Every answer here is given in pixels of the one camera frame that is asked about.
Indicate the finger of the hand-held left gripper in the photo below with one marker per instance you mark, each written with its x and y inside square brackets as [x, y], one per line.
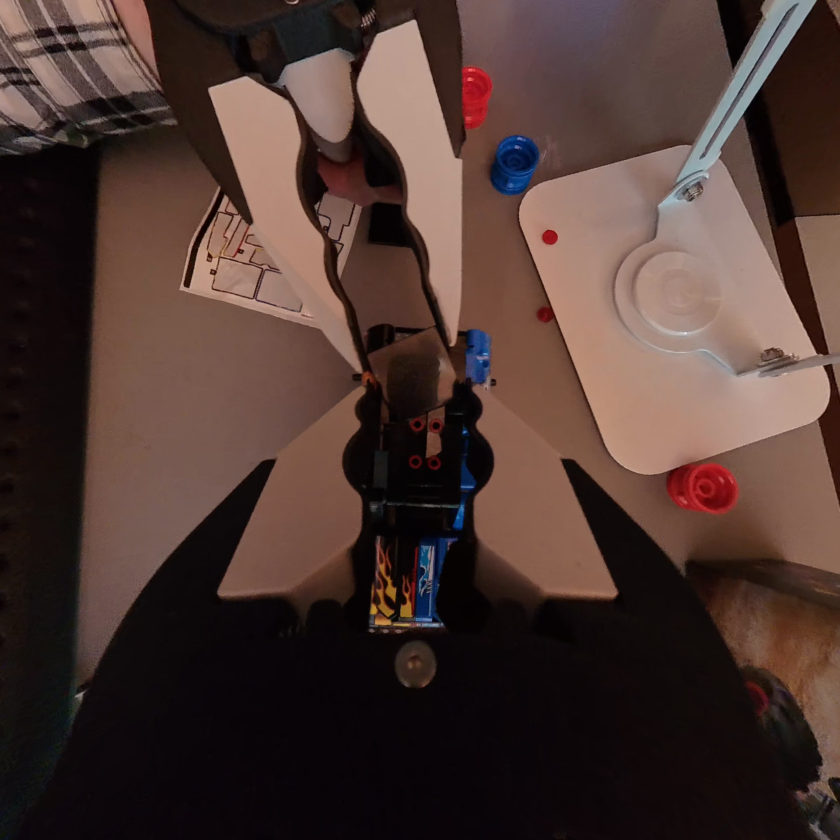
[269, 171]
[427, 158]

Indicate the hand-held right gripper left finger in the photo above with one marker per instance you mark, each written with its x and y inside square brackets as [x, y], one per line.
[282, 525]

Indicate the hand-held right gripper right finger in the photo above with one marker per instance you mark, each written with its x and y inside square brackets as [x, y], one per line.
[545, 525]

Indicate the white sticker sheet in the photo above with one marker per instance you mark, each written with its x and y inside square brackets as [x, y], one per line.
[243, 263]

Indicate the blue black brick truck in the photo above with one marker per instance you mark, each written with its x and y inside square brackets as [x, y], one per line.
[414, 486]

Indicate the grey desk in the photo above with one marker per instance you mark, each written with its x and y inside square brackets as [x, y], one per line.
[171, 394]

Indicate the person's left hand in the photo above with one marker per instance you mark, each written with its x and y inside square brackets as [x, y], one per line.
[339, 171]

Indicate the black square plate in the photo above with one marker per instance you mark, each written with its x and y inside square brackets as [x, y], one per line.
[383, 223]

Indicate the small red wheel hub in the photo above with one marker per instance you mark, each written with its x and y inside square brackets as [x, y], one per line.
[477, 95]

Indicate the blue wheel hub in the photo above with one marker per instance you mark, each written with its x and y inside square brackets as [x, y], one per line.
[513, 163]

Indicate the large red wheel hub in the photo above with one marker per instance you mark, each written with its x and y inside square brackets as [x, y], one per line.
[702, 488]

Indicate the white book stand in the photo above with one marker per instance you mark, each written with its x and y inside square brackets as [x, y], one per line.
[591, 368]

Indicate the monster truck set box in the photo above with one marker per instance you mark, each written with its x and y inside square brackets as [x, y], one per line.
[748, 630]

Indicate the dark perforated panel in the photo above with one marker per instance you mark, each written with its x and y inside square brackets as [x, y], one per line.
[40, 394]

